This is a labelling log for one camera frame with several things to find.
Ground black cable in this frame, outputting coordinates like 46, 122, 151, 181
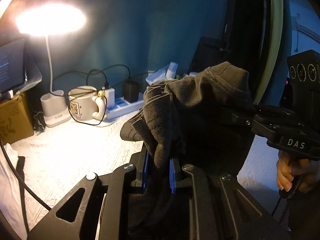
49, 64, 151, 126

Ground dark olive t-shirt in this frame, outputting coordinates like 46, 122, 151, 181
120, 61, 253, 240

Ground right hand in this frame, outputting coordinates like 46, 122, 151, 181
276, 151, 319, 193

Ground brown cardboard box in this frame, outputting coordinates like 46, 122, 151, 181
0, 93, 34, 145

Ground white usb charger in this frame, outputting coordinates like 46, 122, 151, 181
104, 87, 115, 108

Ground cream bear mug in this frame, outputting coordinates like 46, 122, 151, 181
68, 86, 107, 122

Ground white tissue paper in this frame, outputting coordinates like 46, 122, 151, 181
145, 62, 178, 85

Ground black binder clips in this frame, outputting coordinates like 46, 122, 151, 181
33, 111, 46, 133

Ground white power strip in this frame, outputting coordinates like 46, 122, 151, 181
106, 97, 144, 120

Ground white desk lamp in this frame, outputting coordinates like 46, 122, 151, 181
15, 3, 86, 128

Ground white garment black strap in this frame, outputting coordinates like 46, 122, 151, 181
0, 142, 30, 240

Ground laptop screen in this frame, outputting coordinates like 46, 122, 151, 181
0, 37, 43, 98

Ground black power adapter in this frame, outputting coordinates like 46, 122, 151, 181
122, 80, 140, 103

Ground white textured table cloth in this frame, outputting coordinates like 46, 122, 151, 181
0, 109, 281, 240

